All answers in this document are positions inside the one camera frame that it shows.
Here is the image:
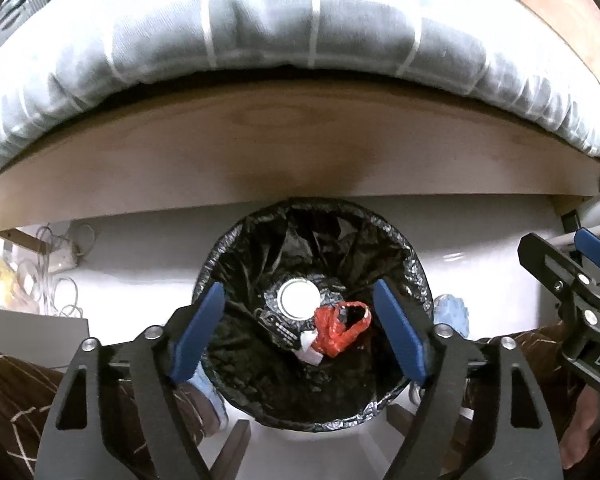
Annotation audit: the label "person's right blue slipper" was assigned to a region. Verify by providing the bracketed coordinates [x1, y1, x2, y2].
[432, 294, 470, 337]

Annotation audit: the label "red plastic bag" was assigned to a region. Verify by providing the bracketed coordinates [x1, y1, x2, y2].
[312, 301, 372, 359]

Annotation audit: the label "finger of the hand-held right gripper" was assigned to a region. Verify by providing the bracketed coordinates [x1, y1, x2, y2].
[575, 227, 600, 291]
[517, 232, 600, 341]

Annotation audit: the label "trash bin with black liner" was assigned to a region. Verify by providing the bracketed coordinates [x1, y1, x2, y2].
[192, 197, 433, 433]

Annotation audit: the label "white tissue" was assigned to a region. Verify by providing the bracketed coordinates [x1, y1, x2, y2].
[294, 330, 326, 367]

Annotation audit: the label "person's leg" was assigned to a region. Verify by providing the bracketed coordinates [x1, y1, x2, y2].
[462, 321, 598, 480]
[0, 345, 221, 480]

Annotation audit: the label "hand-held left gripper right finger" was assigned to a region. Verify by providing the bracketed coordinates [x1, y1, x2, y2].
[371, 280, 566, 480]

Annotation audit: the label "white power strip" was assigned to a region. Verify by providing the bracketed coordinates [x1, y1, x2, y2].
[45, 245, 78, 273]

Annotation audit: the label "person's right hand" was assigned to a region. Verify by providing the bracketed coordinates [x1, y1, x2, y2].
[560, 389, 600, 469]

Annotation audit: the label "person's left leg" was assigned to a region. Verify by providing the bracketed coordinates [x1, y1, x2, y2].
[0, 345, 221, 480]

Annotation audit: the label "wooden headboard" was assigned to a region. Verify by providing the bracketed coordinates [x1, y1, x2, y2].
[512, 0, 600, 166]

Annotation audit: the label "white cables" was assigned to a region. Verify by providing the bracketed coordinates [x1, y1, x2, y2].
[17, 225, 96, 318]

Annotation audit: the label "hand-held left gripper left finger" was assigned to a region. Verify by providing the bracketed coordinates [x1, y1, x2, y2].
[35, 281, 227, 480]

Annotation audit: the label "person's left blue slipper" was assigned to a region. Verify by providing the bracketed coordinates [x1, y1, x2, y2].
[186, 362, 229, 433]

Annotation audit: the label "person's blue slipper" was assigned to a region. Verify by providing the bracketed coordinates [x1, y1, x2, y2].
[186, 362, 229, 433]
[432, 294, 470, 337]

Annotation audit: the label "bed with grey checked sheet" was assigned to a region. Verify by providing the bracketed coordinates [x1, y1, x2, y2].
[0, 0, 600, 186]

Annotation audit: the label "wooden bed frame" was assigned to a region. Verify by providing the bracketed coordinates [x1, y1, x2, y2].
[0, 77, 600, 233]

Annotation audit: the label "yellow bag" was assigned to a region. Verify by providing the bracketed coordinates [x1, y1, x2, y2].
[0, 255, 46, 313]

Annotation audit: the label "person's right leg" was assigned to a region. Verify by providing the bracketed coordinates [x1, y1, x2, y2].
[462, 321, 598, 480]

